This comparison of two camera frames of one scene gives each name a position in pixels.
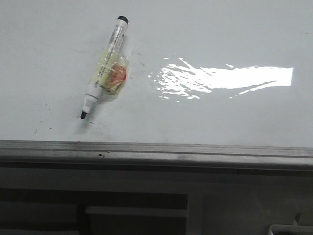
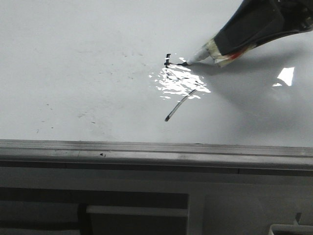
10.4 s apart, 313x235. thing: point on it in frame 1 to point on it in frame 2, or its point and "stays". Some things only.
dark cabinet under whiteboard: x=35 y=211 stays
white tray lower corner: x=275 y=228 stays
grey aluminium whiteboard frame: x=184 y=157 stays
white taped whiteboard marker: x=112 y=72 to x=210 y=54
